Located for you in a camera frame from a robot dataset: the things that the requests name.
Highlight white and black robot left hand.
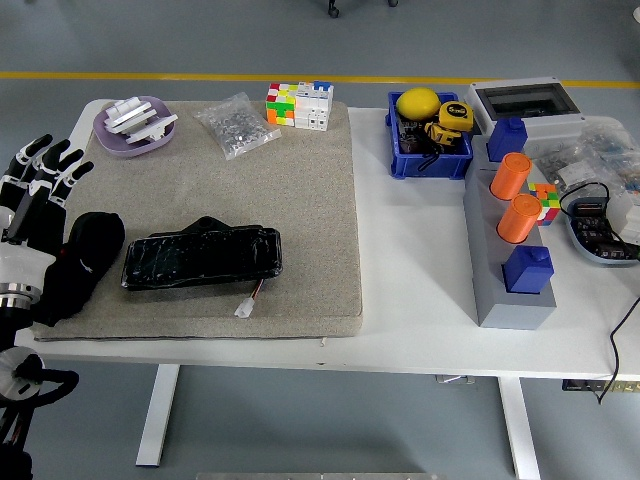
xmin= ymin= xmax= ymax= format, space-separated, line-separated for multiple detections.
xmin=0 ymin=133 xmax=96 ymax=286

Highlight blue-grey tray of electronics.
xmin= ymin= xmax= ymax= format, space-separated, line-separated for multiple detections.
xmin=564 ymin=197 xmax=640 ymax=266

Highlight blue block with knob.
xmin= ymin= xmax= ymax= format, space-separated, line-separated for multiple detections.
xmin=501 ymin=244 xmax=555 ymax=296
xmin=487 ymin=117 xmax=528 ymax=164

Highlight purple tray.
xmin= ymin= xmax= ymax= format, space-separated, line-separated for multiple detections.
xmin=93 ymin=95 xmax=177 ymax=158

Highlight orange cylinder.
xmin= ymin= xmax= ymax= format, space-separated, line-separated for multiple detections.
xmin=496 ymin=193 xmax=543 ymax=245
xmin=489 ymin=152 xmax=533 ymax=201

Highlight large colourful puzzle cube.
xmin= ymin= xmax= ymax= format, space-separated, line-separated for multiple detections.
xmin=265 ymin=82 xmax=297 ymax=126

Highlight white connector with red wires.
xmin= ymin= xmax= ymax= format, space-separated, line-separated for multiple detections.
xmin=233 ymin=279 xmax=266 ymax=320

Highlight white table leg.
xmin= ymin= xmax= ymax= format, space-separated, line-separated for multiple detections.
xmin=497 ymin=376 xmax=542 ymax=480
xmin=135 ymin=364 xmax=181 ymax=469

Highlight thin black looped cable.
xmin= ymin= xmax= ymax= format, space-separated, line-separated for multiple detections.
xmin=558 ymin=181 xmax=612 ymax=224

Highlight blue plastic bin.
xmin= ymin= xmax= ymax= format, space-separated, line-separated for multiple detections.
xmin=384 ymin=90 xmax=475 ymax=181

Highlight grey-brown mat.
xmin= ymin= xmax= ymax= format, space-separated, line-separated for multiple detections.
xmin=22 ymin=99 xmax=364 ymax=342

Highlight black parts in bin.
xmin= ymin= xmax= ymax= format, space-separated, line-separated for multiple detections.
xmin=398 ymin=119 xmax=441 ymax=174

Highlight translucent white container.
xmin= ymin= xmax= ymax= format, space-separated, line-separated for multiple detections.
xmin=604 ymin=189 xmax=640 ymax=246

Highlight clear bag of blue parts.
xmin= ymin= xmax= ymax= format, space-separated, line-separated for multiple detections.
xmin=582 ymin=117 xmax=640 ymax=201

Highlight yellow lemon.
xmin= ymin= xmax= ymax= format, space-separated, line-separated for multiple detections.
xmin=396 ymin=87 xmax=442 ymax=121

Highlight grey block holder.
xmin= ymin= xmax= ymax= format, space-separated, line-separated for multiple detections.
xmin=462 ymin=134 xmax=558 ymax=330

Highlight grey enclosure with clear lid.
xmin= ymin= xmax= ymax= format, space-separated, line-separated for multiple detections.
xmin=463 ymin=75 xmax=587 ymax=140

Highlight black power strip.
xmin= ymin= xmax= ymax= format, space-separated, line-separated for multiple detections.
xmin=561 ymin=379 xmax=640 ymax=393

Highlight white and blue circuit breaker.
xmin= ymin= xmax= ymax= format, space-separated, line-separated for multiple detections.
xmin=293 ymin=79 xmax=335 ymax=132

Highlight clear bag of screws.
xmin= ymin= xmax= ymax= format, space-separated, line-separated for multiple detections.
xmin=192 ymin=91 xmax=282 ymax=161

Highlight black hanging cable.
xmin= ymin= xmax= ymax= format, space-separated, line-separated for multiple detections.
xmin=597 ymin=294 xmax=640 ymax=405

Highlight yellow and black tool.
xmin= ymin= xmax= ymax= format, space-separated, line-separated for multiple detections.
xmin=424 ymin=121 xmax=462 ymax=147

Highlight clear bag of dark parts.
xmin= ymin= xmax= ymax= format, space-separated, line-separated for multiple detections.
xmin=522 ymin=137 xmax=604 ymax=194

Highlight yellow round tape measure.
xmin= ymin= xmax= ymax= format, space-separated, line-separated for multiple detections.
xmin=438 ymin=100 xmax=474 ymax=133

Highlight small colourful puzzle cube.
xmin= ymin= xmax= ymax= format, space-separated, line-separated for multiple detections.
xmin=527 ymin=182 xmax=559 ymax=227

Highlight white plastic bracket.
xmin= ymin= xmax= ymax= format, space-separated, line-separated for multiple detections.
xmin=124 ymin=113 xmax=179 ymax=146
xmin=105 ymin=97 xmax=155 ymax=135

